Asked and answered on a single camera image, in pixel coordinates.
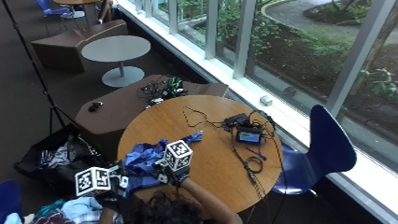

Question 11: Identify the small black screen device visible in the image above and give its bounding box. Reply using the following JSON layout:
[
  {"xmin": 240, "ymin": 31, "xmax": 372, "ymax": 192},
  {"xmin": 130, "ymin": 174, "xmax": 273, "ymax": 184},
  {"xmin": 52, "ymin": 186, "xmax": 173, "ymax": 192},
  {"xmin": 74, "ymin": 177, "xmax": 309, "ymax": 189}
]
[{"xmin": 236, "ymin": 125, "xmax": 264, "ymax": 146}]

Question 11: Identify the white marker cube left glove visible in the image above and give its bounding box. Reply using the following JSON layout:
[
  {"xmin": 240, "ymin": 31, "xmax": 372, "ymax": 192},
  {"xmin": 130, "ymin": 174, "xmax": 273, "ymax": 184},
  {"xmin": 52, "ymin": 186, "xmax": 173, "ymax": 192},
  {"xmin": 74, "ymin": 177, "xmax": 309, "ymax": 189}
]
[{"xmin": 75, "ymin": 166, "xmax": 114, "ymax": 198}]

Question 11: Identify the pile of clothes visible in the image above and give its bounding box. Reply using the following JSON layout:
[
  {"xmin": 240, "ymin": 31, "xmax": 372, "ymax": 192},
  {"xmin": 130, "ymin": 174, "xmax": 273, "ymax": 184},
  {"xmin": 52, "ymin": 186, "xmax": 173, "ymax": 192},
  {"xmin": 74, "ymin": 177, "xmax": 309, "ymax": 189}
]
[{"xmin": 3, "ymin": 195, "xmax": 124, "ymax": 224}]

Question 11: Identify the black bag of clothes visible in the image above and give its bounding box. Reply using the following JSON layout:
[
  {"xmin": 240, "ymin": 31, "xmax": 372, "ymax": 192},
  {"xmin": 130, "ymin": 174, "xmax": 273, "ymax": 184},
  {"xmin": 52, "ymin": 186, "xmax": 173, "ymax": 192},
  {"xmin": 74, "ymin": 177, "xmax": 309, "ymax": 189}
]
[{"xmin": 14, "ymin": 123, "xmax": 110, "ymax": 195}]

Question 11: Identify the black tripod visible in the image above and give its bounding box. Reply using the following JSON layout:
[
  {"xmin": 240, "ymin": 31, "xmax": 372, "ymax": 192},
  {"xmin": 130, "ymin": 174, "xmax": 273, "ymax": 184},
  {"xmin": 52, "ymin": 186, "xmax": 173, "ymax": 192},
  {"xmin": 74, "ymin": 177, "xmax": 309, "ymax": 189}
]
[{"xmin": 0, "ymin": 0, "xmax": 82, "ymax": 135}]

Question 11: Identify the black box device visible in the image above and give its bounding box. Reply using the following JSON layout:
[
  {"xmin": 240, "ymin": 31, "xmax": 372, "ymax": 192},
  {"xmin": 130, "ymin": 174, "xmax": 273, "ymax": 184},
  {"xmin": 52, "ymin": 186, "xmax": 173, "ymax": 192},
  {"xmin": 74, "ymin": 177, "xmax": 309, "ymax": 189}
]
[{"xmin": 224, "ymin": 113, "xmax": 252, "ymax": 128}]

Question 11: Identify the white marker cube glove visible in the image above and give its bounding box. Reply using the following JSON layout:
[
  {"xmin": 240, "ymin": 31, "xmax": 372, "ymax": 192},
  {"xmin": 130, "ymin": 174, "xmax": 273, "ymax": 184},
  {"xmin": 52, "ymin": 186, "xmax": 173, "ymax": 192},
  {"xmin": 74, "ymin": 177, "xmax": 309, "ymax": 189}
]
[
  {"xmin": 75, "ymin": 166, "xmax": 114, "ymax": 198},
  {"xmin": 163, "ymin": 139, "xmax": 195, "ymax": 173}
]

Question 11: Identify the blue cloth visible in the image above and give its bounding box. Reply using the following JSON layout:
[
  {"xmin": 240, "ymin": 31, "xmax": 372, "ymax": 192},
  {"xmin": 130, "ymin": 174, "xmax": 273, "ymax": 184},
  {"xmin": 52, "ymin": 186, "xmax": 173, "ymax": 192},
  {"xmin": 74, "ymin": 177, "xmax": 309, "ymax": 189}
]
[{"xmin": 123, "ymin": 130, "xmax": 205, "ymax": 194}]

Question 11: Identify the coiled black cable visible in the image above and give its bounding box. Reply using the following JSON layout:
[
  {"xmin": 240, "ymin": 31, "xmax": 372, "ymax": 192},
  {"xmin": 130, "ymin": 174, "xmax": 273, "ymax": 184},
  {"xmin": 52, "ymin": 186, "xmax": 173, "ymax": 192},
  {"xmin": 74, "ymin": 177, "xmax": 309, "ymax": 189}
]
[{"xmin": 241, "ymin": 156, "xmax": 265, "ymax": 175}]

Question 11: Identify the blue pen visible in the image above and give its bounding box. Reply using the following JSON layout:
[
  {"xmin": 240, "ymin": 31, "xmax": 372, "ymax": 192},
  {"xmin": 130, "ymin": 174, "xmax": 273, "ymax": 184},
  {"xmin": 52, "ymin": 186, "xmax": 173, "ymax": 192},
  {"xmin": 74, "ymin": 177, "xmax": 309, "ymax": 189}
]
[{"xmin": 245, "ymin": 147, "xmax": 269, "ymax": 161}]

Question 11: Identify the small white box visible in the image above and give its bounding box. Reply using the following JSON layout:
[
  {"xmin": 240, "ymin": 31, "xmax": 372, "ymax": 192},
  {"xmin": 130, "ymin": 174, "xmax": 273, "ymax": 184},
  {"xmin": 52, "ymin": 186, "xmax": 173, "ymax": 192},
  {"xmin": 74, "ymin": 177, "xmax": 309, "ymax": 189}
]
[{"xmin": 259, "ymin": 94, "xmax": 275, "ymax": 107}]

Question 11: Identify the tangle of cables and gloves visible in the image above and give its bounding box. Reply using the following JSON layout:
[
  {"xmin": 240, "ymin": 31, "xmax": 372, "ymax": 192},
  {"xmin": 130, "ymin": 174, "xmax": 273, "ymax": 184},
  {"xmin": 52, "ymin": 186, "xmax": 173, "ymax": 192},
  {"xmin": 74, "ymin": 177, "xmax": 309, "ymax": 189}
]
[{"xmin": 136, "ymin": 75, "xmax": 189, "ymax": 107}]

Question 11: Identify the small black round object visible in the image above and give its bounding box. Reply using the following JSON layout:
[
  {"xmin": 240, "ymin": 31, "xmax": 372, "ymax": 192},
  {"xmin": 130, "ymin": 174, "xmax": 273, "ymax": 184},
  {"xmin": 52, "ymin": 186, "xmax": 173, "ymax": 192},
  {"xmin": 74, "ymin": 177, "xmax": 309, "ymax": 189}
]
[{"xmin": 283, "ymin": 86, "xmax": 299, "ymax": 98}]

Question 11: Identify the thin black cable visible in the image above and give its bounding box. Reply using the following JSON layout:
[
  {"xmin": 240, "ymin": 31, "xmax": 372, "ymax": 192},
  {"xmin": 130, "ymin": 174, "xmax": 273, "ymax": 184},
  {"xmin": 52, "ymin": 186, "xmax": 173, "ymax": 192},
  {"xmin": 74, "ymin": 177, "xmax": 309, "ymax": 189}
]
[{"xmin": 181, "ymin": 105, "xmax": 228, "ymax": 129}]

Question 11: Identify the dark blue chair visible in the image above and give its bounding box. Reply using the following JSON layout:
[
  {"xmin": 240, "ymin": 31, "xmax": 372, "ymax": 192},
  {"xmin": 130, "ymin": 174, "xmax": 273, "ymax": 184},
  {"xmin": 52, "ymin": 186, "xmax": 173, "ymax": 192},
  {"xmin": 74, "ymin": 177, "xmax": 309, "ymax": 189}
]
[{"xmin": 272, "ymin": 104, "xmax": 358, "ymax": 196}]

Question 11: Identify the person's left hand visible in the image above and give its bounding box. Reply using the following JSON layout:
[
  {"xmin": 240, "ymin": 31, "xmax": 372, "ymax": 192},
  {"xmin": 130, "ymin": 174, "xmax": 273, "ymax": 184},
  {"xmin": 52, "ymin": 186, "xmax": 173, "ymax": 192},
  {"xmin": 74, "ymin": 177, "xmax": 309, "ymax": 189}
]
[{"xmin": 96, "ymin": 160, "xmax": 131, "ymax": 209}]

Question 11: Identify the round wooden table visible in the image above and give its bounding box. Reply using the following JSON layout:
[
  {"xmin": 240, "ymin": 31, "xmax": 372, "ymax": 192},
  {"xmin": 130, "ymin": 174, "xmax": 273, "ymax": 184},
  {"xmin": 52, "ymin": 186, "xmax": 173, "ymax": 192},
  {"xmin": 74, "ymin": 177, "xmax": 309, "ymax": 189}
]
[{"xmin": 52, "ymin": 0, "xmax": 103, "ymax": 20}]

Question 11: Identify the white marker cube right glove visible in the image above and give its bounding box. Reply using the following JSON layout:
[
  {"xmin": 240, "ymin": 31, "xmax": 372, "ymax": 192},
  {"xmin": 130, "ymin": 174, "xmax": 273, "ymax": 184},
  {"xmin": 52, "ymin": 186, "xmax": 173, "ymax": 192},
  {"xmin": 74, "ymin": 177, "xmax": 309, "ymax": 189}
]
[{"xmin": 163, "ymin": 139, "xmax": 195, "ymax": 173}]

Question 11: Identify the grey round table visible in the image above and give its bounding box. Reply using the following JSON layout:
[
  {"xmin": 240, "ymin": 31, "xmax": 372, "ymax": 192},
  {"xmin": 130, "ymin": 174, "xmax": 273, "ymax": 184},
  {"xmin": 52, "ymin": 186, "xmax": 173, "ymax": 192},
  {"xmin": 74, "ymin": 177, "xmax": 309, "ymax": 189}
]
[{"xmin": 80, "ymin": 35, "xmax": 152, "ymax": 89}]

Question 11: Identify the person's right hand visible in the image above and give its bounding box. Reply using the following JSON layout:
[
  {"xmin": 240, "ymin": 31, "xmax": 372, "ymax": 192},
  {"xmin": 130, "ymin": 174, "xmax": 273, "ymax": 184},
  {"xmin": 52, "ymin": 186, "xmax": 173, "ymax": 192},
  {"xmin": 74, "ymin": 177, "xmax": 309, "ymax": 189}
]
[{"xmin": 152, "ymin": 158, "xmax": 192, "ymax": 189}]

